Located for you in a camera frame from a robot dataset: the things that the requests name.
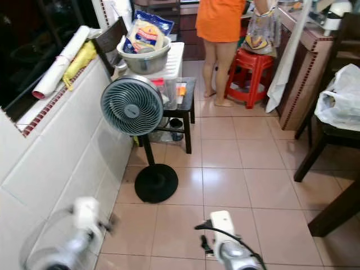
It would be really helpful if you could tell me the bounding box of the dark wooden table leg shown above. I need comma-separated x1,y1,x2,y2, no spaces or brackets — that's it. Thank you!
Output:
307,178,360,237

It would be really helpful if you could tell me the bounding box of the dark wooden side table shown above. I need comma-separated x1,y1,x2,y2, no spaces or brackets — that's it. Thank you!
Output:
137,77,197,155

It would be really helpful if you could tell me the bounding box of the dark wooden chair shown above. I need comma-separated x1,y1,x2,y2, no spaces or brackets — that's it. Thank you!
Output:
293,28,360,182

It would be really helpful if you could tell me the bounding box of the yellow cloth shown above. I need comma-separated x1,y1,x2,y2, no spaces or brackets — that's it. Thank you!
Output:
62,40,98,91

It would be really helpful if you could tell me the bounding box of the white paper roll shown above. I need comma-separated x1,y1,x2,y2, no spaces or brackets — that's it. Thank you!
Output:
32,25,91,101

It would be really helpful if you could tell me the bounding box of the grey metal basin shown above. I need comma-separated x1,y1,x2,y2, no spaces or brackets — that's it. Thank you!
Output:
117,36,172,75

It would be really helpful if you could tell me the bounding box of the white plastic storage box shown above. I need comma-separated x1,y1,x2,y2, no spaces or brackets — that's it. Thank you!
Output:
155,42,186,110

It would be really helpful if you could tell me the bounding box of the dark wooden board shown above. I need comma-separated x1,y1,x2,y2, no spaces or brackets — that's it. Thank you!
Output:
93,16,129,77

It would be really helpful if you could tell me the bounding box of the red plastic stool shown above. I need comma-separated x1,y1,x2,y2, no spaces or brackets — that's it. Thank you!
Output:
224,48,275,110

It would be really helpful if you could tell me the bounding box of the tiled kitchen counter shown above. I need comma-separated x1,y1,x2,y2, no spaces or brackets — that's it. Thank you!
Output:
277,4,336,132

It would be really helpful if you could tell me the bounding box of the blue and yellow food packet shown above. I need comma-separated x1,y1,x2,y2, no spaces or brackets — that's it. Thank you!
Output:
125,10,175,55

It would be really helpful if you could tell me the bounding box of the white plastic bag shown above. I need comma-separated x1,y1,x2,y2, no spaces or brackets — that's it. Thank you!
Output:
314,63,360,132

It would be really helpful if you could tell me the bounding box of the dark window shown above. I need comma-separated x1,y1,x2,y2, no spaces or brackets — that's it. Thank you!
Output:
0,0,101,123

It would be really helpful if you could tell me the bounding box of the white hanging towel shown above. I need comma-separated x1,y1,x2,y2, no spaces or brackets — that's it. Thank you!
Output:
265,0,313,114

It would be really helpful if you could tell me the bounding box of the clear plastic bag with goods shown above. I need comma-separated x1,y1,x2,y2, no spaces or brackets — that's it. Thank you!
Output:
244,7,282,55

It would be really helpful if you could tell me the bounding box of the person in orange dress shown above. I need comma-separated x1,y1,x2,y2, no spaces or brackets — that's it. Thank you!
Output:
196,0,273,107

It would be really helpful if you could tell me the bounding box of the white kitchen appliance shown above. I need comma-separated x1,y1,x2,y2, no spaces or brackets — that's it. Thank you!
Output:
322,0,355,33

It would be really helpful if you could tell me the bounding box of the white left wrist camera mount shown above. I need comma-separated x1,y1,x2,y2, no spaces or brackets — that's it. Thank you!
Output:
72,196,103,232

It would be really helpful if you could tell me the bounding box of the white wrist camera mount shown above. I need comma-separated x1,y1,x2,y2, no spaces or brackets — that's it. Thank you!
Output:
72,196,103,232
209,210,237,247

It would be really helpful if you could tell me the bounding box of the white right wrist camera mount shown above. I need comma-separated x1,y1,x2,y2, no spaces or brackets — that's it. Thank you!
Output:
209,210,237,247

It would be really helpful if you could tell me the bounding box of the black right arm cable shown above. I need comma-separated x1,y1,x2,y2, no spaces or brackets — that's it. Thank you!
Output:
194,220,266,270

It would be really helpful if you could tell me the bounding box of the grey pedestal fan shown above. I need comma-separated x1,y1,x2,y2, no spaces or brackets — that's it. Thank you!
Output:
100,75,179,204

